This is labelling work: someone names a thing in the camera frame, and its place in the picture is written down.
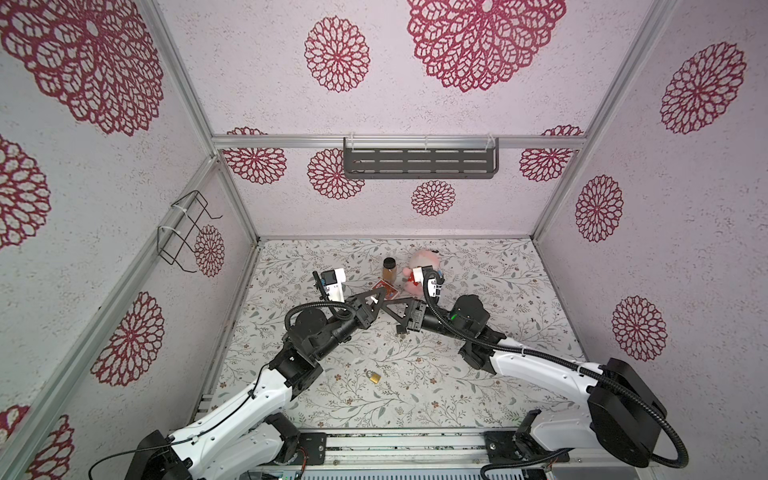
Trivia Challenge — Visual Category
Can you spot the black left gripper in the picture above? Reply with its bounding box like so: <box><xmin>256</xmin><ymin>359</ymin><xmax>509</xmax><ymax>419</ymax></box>
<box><xmin>314</xmin><ymin>286</ymin><xmax>386</xmax><ymax>362</ymax></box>

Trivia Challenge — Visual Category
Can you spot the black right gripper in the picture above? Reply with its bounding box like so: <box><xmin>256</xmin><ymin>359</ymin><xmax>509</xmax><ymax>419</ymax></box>
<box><xmin>384</xmin><ymin>299</ymin><xmax>472</xmax><ymax>347</ymax></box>

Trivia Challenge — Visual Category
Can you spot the small brass padlock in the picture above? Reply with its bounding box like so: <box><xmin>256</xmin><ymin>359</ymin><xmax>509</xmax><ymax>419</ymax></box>
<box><xmin>365</xmin><ymin>370</ymin><xmax>381</xmax><ymax>384</ymax></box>

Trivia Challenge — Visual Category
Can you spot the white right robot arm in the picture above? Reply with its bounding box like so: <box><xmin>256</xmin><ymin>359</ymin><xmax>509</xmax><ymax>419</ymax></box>
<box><xmin>382</xmin><ymin>295</ymin><xmax>689</xmax><ymax>474</ymax></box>

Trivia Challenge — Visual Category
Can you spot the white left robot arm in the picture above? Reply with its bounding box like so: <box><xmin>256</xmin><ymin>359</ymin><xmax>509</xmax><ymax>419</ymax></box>
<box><xmin>126</xmin><ymin>288</ymin><xmax>386</xmax><ymax>479</ymax></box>

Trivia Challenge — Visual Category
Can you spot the red playing card box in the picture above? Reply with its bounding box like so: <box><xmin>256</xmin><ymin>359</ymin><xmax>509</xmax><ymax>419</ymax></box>
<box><xmin>373</xmin><ymin>280</ymin><xmax>400</xmax><ymax>300</ymax></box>

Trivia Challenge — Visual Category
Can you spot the amber spice jar black lid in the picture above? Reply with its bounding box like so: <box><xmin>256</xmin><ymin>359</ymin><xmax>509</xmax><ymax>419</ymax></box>
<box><xmin>381</xmin><ymin>257</ymin><xmax>397</xmax><ymax>285</ymax></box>

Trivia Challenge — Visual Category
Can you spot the pink plush toy red dress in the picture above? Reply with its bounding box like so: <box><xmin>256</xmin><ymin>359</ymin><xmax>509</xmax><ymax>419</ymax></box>
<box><xmin>402</xmin><ymin>249</ymin><xmax>440</xmax><ymax>297</ymax></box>

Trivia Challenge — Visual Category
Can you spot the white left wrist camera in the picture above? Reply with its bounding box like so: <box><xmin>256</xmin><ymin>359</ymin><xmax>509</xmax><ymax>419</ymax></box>
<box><xmin>312</xmin><ymin>268</ymin><xmax>347</xmax><ymax>303</ymax></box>

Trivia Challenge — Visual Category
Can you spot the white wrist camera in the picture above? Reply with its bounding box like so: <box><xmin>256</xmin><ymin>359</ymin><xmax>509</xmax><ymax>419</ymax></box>
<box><xmin>312</xmin><ymin>268</ymin><xmax>347</xmax><ymax>303</ymax></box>
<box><xmin>412</xmin><ymin>266</ymin><xmax>445</xmax><ymax>300</ymax></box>

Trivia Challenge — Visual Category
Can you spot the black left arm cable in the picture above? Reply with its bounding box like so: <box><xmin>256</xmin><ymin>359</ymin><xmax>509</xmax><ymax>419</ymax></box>
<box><xmin>88</xmin><ymin>299</ymin><xmax>356</xmax><ymax>480</ymax></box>

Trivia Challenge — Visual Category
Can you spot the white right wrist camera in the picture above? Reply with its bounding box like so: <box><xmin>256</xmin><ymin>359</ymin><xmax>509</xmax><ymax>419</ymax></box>
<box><xmin>412</xmin><ymin>266</ymin><xmax>445</xmax><ymax>300</ymax></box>

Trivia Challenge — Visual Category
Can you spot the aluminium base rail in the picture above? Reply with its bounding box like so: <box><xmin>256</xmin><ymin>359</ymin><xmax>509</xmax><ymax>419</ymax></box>
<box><xmin>191</xmin><ymin>392</ymin><xmax>658</xmax><ymax>478</ymax></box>

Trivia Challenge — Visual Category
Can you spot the dark grey wall shelf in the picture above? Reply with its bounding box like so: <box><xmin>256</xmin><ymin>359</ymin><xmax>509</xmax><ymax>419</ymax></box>
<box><xmin>342</xmin><ymin>137</ymin><xmax>499</xmax><ymax>180</ymax></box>

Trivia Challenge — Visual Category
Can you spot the black wire wall rack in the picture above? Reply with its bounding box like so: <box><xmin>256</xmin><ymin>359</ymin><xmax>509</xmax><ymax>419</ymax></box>
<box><xmin>155</xmin><ymin>190</ymin><xmax>226</xmax><ymax>278</ymax></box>

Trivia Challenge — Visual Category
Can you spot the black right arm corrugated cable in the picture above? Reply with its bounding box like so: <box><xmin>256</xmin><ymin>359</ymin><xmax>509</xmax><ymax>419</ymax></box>
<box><xmin>422</xmin><ymin>272</ymin><xmax>689</xmax><ymax>470</ymax></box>

